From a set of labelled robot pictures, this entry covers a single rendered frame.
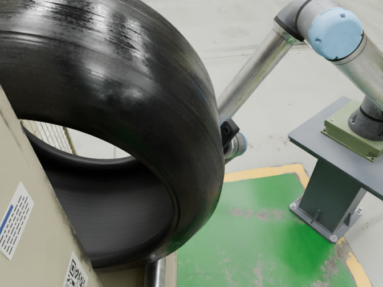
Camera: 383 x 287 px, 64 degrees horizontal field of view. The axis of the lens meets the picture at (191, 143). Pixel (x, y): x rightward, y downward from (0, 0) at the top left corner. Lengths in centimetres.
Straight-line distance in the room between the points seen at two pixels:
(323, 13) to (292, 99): 198
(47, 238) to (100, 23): 25
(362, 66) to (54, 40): 82
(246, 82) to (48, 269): 86
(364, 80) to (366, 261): 117
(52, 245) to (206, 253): 147
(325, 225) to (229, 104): 109
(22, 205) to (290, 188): 191
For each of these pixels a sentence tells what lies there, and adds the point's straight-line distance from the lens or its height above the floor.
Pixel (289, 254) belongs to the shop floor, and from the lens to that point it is 184.
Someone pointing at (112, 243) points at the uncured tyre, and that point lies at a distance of 78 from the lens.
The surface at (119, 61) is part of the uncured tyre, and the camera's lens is 37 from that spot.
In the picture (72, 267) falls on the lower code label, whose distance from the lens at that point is 39.
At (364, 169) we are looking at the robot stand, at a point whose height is 60.
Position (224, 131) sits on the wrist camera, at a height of 101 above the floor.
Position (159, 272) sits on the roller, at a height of 92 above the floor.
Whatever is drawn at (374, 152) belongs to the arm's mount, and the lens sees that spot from 151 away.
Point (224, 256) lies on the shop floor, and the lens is 176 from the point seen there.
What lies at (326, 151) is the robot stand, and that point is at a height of 60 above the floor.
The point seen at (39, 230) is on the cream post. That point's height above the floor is 134.
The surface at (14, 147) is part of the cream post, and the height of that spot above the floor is 142.
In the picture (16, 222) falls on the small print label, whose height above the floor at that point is 138.
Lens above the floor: 158
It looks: 44 degrees down
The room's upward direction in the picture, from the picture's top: straight up
